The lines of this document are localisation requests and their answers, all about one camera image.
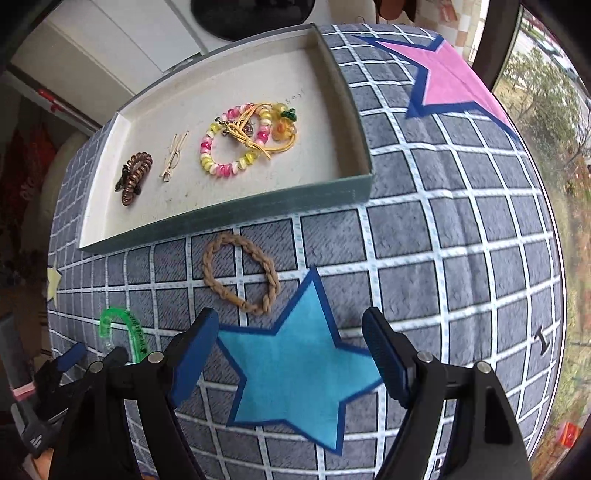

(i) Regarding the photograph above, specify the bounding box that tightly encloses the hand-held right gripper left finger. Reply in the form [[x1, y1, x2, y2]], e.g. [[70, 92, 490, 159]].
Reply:
[[48, 308, 220, 480]]

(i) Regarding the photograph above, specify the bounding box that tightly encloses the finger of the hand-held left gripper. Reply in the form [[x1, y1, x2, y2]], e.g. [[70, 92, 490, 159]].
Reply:
[[34, 342, 88, 418]]

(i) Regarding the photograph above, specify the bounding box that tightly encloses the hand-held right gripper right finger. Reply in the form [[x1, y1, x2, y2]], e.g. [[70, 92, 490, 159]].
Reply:
[[361, 306, 533, 480]]

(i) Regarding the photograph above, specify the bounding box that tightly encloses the green translucent bangle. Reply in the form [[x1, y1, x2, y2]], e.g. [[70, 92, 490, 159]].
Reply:
[[98, 306, 149, 366]]

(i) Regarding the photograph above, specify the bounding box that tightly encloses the tan braided bracelet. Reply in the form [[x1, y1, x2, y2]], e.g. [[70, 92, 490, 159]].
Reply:
[[202, 233, 282, 316]]

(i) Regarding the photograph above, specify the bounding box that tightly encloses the brown wooden bead bracelet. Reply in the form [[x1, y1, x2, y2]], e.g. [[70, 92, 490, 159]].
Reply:
[[115, 152, 153, 208]]

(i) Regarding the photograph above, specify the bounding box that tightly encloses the pink yellow beaded bracelet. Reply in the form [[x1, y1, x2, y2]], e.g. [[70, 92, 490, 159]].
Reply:
[[199, 103, 273, 175]]

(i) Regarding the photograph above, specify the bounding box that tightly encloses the beige hair clip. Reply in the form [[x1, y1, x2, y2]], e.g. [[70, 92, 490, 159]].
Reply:
[[159, 131, 189, 182]]

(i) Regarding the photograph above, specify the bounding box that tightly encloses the grey shallow tray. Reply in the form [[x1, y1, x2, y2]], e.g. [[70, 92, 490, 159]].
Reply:
[[76, 24, 374, 255]]

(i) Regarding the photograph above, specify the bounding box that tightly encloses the yellow cord flower bracelet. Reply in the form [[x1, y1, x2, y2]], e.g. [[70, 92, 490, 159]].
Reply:
[[225, 102, 300, 160]]

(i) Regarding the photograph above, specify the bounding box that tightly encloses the grey checked star tablecloth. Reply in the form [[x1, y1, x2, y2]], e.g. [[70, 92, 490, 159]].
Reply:
[[46, 21, 567, 480]]

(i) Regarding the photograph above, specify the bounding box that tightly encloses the red printed blanket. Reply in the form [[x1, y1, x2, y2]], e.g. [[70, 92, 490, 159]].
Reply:
[[0, 124, 52, 224]]

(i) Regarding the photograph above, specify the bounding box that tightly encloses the white tall cabinet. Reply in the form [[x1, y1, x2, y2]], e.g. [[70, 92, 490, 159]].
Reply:
[[9, 8, 209, 136]]

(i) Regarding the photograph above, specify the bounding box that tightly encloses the white front-load washing machine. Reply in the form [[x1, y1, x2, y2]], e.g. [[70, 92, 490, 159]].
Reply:
[[189, 0, 376, 45]]

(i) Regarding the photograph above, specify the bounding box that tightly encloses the red handled mop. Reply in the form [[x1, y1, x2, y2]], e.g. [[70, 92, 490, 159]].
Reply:
[[37, 88, 103, 131]]

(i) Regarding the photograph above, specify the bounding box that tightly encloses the dark window frame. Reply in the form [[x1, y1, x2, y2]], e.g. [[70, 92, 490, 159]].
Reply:
[[471, 0, 523, 95]]

